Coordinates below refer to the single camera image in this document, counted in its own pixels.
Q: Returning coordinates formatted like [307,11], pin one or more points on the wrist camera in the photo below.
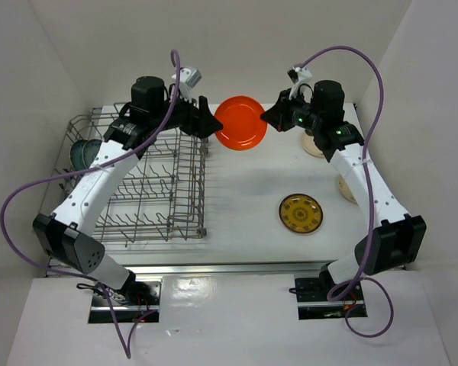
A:
[189,78]
[299,75]

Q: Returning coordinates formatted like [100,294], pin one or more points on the blue floral plate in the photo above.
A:
[76,155]
[90,152]

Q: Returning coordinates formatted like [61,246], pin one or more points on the orange plastic plate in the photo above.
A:
[243,129]

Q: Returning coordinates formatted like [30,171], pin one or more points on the cream plate with black mark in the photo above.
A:
[307,143]

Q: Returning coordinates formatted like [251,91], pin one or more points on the grey wire dish rack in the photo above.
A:
[160,202]

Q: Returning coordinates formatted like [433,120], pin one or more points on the yellow patterned plate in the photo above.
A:
[301,214]

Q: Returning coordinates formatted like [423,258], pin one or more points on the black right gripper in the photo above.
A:
[278,114]

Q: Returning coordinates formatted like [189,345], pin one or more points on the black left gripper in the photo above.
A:
[201,122]

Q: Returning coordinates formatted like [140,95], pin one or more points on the cream plate with floral print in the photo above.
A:
[345,190]

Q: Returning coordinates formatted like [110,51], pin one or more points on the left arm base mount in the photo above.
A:
[145,308]

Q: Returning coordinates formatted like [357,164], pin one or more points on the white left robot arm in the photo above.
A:
[66,233]

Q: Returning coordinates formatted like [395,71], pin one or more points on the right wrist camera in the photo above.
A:
[299,75]

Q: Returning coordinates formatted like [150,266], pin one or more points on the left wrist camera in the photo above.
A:
[189,78]

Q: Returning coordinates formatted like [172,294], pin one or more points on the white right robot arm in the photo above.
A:
[394,237]

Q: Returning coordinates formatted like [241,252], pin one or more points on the aluminium rail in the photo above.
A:
[249,268]

